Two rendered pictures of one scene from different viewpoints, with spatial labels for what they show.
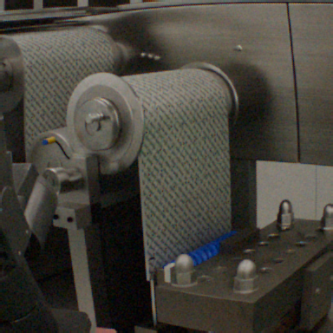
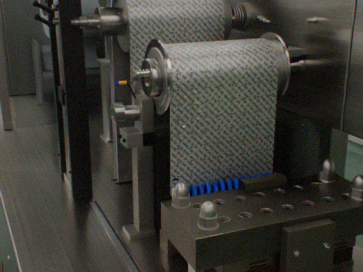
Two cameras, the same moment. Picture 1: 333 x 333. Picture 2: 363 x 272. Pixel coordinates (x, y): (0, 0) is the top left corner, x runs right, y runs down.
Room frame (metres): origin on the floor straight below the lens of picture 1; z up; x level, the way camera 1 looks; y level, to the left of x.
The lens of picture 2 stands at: (0.11, -0.48, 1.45)
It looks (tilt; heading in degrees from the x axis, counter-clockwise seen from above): 17 degrees down; 31
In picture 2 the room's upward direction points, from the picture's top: straight up
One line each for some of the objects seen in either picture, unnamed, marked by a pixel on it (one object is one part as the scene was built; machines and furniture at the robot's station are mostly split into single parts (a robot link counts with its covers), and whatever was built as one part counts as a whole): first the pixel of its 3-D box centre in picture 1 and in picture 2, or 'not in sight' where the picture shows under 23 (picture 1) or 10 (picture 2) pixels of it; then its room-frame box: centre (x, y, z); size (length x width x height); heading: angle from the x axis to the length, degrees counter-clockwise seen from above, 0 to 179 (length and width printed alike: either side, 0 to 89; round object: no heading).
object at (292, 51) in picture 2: not in sight; (288, 50); (1.21, -0.09, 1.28); 0.06 x 0.05 x 0.02; 144
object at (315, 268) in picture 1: (319, 290); (308, 253); (0.95, -0.24, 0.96); 0.10 x 0.03 x 0.11; 144
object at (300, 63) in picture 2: not in sight; (285, 66); (1.21, -0.09, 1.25); 0.07 x 0.04 x 0.04; 144
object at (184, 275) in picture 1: (184, 269); (181, 194); (0.89, -0.02, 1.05); 0.04 x 0.04 x 0.04
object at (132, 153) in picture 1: (103, 122); (157, 77); (0.97, 0.08, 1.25); 0.15 x 0.01 x 0.15; 54
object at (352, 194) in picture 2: (329, 215); (359, 186); (1.10, -0.29, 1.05); 0.04 x 0.04 x 0.04
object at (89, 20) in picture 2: not in sight; (84, 22); (1.05, 0.33, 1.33); 0.06 x 0.03 x 0.03; 144
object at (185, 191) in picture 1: (190, 202); (223, 144); (1.03, -0.04, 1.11); 0.23 x 0.01 x 0.18; 144
